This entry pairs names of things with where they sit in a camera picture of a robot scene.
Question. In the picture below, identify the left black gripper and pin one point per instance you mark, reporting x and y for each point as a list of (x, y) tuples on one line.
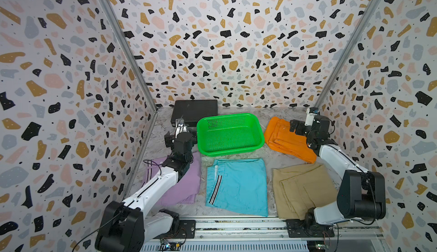
[(169, 141)]

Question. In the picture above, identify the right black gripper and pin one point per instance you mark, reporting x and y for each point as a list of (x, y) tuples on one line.
[(300, 125)]

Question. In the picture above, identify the orange pants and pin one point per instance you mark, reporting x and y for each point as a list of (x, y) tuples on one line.
[(279, 138)]

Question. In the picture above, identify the purple pants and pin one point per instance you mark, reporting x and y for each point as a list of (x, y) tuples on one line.
[(185, 191)]

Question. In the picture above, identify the khaki pants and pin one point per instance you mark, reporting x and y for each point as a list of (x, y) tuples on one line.
[(300, 188)]

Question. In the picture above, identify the turquoise pants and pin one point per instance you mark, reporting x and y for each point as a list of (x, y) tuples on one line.
[(238, 185)]

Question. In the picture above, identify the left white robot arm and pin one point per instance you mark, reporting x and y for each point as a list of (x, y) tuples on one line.
[(126, 225)]

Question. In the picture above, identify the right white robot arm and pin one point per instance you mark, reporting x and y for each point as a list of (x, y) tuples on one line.
[(361, 196)]

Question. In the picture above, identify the green plastic basket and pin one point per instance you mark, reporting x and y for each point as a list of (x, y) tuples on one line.
[(229, 134)]

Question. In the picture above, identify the black electronics box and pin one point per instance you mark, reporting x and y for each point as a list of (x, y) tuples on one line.
[(192, 111)]

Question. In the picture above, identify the small circuit board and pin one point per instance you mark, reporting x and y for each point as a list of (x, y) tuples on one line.
[(166, 246)]

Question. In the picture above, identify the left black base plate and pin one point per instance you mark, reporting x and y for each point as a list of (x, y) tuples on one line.
[(186, 229)]

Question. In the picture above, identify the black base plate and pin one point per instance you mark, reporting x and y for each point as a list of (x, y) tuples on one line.
[(186, 229), (300, 229)]

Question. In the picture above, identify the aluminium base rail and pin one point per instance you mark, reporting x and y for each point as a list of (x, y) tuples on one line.
[(269, 234)]

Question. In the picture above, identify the right aluminium corner post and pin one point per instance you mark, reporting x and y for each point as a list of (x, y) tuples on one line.
[(355, 37)]

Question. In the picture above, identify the aluminium corner post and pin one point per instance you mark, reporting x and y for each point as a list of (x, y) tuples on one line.
[(355, 37), (119, 35)]

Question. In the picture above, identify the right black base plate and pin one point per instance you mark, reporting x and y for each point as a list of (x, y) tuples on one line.
[(300, 229)]

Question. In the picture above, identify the left aluminium corner post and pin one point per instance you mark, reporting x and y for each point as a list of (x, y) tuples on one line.
[(119, 35)]

